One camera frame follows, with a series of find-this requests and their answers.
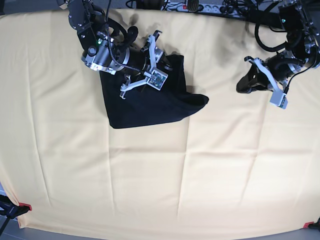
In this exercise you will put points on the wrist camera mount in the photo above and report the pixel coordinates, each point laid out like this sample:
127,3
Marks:
278,97
153,68

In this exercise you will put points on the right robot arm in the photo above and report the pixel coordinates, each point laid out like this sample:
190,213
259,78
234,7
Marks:
107,45

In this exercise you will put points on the yellow table cloth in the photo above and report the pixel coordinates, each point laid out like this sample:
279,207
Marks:
240,166

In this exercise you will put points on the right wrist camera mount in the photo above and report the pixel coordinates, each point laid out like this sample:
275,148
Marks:
153,68

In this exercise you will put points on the left red black clamp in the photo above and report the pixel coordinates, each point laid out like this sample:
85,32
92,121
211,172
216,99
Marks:
10,210

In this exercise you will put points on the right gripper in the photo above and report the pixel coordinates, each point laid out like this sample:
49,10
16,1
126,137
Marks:
141,60

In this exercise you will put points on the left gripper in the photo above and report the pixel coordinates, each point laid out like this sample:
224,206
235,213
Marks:
281,66

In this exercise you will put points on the red black clamp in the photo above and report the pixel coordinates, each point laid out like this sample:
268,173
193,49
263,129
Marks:
10,210
312,225

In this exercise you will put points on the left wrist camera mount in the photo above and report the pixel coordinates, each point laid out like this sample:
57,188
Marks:
278,97

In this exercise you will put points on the dark navy T-shirt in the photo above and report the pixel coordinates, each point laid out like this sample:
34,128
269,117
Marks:
146,106

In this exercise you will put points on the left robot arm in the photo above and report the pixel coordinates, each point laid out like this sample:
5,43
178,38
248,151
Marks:
300,20

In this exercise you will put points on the white power strip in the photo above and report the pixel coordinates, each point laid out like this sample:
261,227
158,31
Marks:
203,8

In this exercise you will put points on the right red black clamp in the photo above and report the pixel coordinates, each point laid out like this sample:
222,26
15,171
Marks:
312,225

